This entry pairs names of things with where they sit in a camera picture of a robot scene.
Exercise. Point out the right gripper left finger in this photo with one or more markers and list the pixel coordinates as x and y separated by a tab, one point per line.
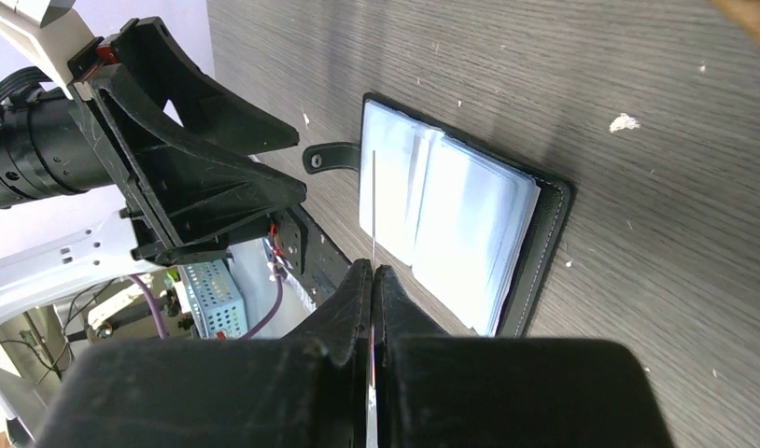
306	389

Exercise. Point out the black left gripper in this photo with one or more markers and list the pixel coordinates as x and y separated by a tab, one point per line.
179	146

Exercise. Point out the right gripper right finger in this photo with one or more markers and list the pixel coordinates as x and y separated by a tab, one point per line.
440	390

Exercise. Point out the black leather card holder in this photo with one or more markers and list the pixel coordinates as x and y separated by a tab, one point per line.
477	229

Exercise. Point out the woven wicker tray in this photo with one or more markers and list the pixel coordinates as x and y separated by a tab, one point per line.
745	13

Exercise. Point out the perforated metal box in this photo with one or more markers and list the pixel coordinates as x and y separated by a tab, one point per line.
218	308

